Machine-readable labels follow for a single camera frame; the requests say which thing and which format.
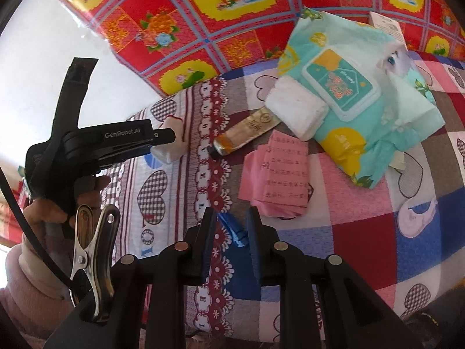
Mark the white paper card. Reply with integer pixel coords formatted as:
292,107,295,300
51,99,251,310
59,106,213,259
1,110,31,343
369,12,405,44

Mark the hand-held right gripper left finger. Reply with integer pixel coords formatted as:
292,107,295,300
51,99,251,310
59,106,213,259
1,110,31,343
44,207,217,349

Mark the patchwork printed bedsheet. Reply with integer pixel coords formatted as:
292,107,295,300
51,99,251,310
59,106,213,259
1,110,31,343
109,49,465,342

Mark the white fluffy object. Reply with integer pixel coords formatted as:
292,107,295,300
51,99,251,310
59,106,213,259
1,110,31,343
376,42,413,77

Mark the person's left forearm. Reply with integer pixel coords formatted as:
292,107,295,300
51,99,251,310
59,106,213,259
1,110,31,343
0,233,84,349

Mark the white folded tissue block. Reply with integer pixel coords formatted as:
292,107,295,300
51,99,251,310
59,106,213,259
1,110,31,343
265,76,328,141

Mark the person's left hand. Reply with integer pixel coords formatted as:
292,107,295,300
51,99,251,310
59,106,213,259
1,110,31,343
22,174,111,241

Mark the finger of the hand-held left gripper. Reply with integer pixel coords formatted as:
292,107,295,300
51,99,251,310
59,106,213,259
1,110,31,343
98,130,177,170

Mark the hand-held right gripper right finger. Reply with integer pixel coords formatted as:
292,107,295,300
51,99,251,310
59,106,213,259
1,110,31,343
246,206,424,349

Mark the pink printed paper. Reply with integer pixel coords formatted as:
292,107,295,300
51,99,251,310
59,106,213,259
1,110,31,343
238,130,315,219

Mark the teal wet wipes pack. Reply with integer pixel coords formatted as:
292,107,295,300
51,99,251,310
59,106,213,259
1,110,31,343
278,9,446,190

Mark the gold hand cream tube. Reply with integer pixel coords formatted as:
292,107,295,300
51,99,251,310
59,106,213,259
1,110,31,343
212,107,282,159

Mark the metal spring clip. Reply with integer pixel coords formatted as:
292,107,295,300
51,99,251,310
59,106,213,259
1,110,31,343
71,204,120,322

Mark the red floral wall cloth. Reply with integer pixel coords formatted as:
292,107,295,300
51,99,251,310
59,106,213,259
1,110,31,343
40,0,465,97

